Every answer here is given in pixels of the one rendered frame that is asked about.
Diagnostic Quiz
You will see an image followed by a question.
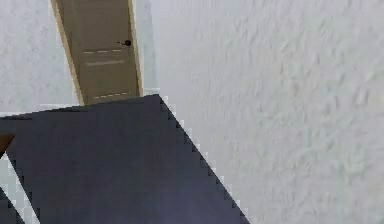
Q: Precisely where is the tan wooden room door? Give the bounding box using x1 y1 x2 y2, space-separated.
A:
49 0 144 107

